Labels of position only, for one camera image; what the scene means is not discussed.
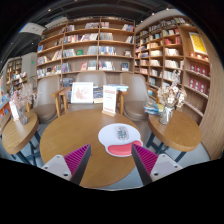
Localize dark cover book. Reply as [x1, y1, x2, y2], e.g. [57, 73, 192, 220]
[93, 86, 104, 104]

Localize white sign on wooden base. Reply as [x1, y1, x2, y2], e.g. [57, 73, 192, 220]
[101, 84, 118, 118]

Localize distant wooden bookshelf unit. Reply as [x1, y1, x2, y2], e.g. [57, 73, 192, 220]
[4, 57, 28, 96]

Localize stack of colourful books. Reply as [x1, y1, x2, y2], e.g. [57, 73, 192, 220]
[143, 102, 165, 116]

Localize small white table sign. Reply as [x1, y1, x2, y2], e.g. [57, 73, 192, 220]
[8, 99, 20, 122]

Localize white hanging ceiling sign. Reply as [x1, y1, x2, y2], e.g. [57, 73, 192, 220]
[18, 22, 47, 37]

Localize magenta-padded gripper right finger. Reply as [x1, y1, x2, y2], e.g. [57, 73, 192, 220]
[131, 143, 184, 186]

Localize beige armchair with wooden arms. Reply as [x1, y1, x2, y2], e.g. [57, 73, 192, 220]
[118, 72, 151, 123]
[32, 75, 66, 124]
[59, 71, 121, 114]

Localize white framed red print picture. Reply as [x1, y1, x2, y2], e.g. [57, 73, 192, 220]
[70, 81, 95, 105]

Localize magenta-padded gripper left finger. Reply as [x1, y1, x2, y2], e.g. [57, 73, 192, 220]
[41, 143, 92, 186]

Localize curved wooden bookshelf unit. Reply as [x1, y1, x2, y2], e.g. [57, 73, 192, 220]
[134, 14, 214, 118]

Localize blue and white book stack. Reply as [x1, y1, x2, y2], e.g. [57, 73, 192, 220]
[106, 83, 130, 93]

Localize transparent computer mouse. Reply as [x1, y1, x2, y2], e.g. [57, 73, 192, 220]
[115, 125, 130, 142]

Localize white mouse pad, red wrist rest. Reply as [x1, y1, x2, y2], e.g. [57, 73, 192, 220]
[97, 122, 144, 158]

